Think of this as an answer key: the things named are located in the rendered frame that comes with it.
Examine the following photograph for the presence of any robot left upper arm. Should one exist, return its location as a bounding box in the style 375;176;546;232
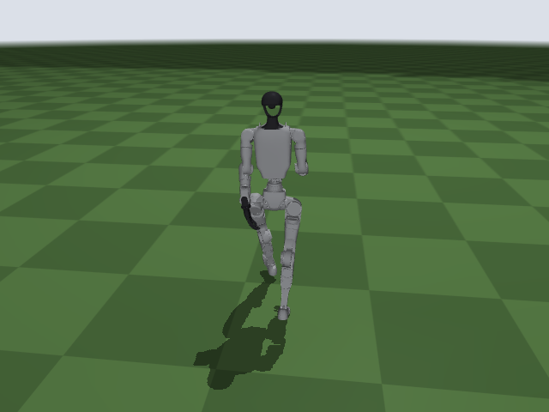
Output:
240;128;255;175

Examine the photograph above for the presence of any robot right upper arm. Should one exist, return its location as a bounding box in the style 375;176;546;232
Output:
289;128;307;174

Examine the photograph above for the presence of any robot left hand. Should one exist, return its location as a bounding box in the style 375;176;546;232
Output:
241;197;260;230

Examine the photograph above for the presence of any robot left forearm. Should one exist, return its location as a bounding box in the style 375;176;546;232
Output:
238;163;251;204

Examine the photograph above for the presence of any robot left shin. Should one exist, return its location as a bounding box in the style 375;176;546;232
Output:
257;232;275;266

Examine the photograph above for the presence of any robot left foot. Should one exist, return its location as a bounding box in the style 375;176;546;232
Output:
262;254;277;276

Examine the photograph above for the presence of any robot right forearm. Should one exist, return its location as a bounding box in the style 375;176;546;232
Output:
299;162;309;176

